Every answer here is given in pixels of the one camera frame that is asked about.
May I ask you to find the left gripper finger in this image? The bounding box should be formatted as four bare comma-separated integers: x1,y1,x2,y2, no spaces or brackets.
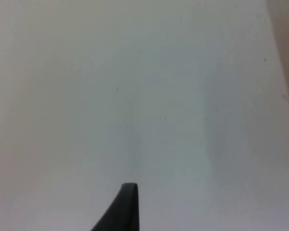
90,182,141,231

